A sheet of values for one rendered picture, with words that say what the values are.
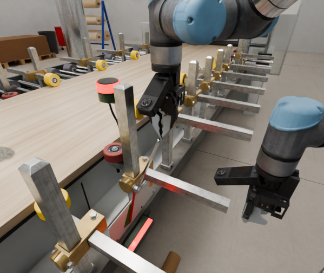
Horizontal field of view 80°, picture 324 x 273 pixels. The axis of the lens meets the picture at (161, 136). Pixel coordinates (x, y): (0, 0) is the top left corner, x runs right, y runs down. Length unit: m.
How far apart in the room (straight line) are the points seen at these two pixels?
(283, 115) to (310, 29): 8.94
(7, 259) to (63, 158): 0.31
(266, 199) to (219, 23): 0.38
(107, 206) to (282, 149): 0.70
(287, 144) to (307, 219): 1.52
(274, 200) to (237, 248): 1.07
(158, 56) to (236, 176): 0.34
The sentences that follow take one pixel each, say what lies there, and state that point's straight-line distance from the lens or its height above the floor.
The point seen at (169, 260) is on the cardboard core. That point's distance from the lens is 1.36.
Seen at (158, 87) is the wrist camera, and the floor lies 1.17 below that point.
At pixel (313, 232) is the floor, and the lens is 1.87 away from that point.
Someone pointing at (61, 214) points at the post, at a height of 0.98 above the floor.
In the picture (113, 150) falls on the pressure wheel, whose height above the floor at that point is 0.90.
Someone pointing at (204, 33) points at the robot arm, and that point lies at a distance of 0.36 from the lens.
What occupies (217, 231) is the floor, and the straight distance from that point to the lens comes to 1.59.
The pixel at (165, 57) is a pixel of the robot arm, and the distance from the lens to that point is 0.46.
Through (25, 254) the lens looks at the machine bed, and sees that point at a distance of 0.80.
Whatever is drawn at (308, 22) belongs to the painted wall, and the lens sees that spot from 9.29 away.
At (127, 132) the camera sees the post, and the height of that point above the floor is 1.04.
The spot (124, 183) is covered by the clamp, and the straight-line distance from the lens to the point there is 0.64.
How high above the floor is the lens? 1.32
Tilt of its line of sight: 33 degrees down
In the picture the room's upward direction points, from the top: straight up
